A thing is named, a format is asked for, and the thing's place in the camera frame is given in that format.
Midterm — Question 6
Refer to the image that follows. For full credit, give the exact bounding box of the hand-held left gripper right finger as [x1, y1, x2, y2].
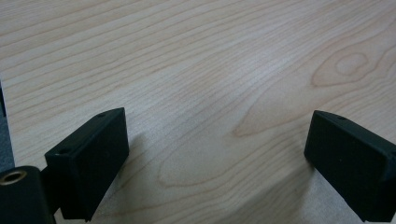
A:
[304, 109, 396, 223]

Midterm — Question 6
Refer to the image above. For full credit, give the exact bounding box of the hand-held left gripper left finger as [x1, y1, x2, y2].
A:
[44, 106, 130, 222]

